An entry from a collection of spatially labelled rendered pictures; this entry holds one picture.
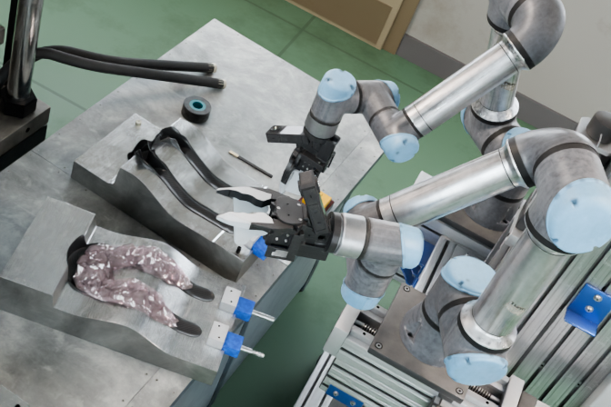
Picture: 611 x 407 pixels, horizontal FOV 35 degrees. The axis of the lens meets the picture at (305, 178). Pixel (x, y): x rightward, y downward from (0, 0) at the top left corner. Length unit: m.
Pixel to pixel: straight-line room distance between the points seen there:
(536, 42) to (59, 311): 1.15
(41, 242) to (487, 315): 0.98
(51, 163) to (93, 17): 1.93
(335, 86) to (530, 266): 0.63
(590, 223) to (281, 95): 1.50
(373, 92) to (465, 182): 0.49
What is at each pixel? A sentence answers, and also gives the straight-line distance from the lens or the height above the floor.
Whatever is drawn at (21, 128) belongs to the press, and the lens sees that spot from 2.66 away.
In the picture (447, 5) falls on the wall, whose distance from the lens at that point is 4.66.
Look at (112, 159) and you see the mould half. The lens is 2.51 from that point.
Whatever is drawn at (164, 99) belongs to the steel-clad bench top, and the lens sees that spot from 2.82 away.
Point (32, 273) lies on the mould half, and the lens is 2.17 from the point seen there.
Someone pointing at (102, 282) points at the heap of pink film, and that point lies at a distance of 2.20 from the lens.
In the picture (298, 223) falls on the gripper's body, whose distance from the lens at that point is 1.62.
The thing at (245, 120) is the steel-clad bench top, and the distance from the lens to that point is 2.83.
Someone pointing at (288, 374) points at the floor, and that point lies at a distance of 3.30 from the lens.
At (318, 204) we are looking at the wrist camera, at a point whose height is 1.51.
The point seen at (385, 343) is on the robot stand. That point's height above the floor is 1.04.
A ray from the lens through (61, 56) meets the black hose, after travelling 2.66.
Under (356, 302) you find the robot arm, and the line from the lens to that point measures 1.78.
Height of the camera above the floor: 2.59
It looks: 41 degrees down
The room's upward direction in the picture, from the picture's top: 23 degrees clockwise
